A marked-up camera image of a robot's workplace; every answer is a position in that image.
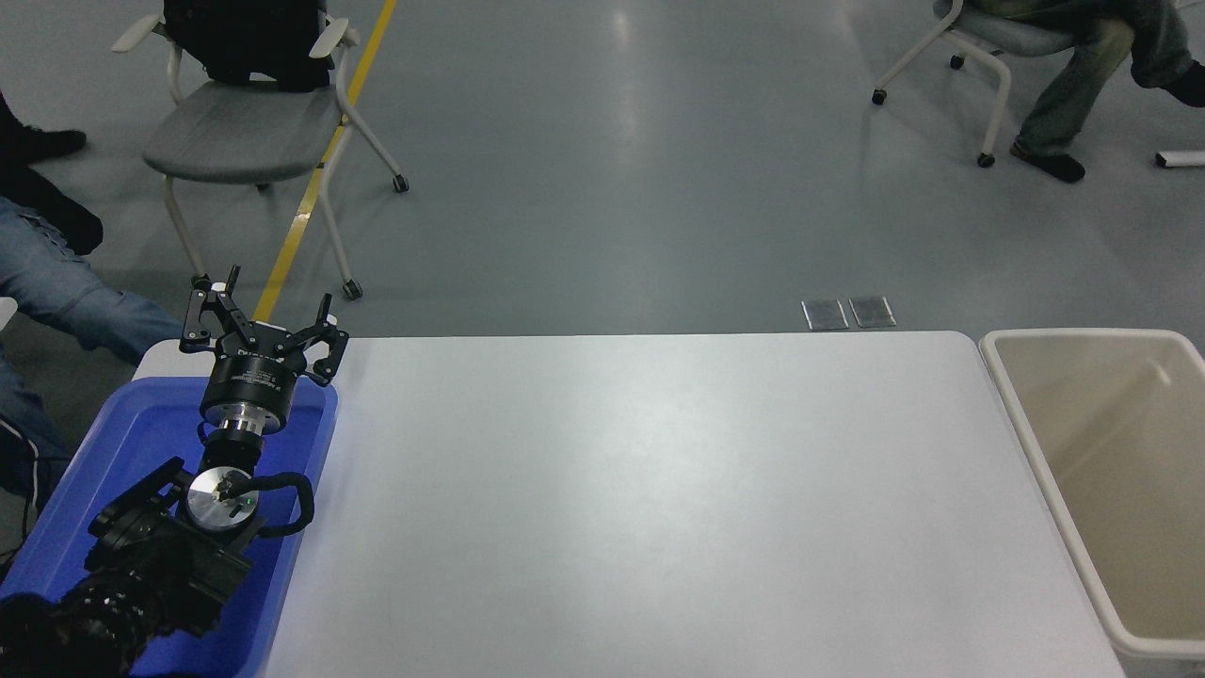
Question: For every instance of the large pale plastic bin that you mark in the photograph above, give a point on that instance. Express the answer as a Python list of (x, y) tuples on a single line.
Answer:
[(1120, 471)]

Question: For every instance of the white bar on floor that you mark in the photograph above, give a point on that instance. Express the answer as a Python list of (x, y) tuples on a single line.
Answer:
[(1181, 159)]

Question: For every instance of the silver floor socket plate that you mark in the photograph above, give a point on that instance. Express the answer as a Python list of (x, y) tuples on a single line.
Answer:
[(825, 315), (873, 313)]

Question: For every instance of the person in blue trousers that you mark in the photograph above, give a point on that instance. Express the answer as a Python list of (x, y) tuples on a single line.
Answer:
[(56, 292)]

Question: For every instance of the blue plastic tray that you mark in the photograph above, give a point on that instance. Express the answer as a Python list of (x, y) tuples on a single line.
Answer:
[(132, 443)]

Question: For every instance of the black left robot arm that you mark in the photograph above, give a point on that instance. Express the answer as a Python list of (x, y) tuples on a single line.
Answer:
[(160, 565)]

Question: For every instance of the person in olive trousers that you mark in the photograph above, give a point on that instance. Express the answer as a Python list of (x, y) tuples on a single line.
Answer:
[(1083, 66)]

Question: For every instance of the grey seat white frame chair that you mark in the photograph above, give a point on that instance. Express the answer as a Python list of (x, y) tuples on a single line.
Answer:
[(245, 132)]

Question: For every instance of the black bag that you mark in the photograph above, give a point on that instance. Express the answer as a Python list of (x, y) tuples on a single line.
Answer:
[(240, 38)]

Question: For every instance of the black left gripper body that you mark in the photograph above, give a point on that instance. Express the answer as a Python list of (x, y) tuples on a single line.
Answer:
[(249, 375)]

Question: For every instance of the white frame wheeled chair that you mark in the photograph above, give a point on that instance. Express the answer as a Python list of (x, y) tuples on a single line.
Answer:
[(998, 38)]

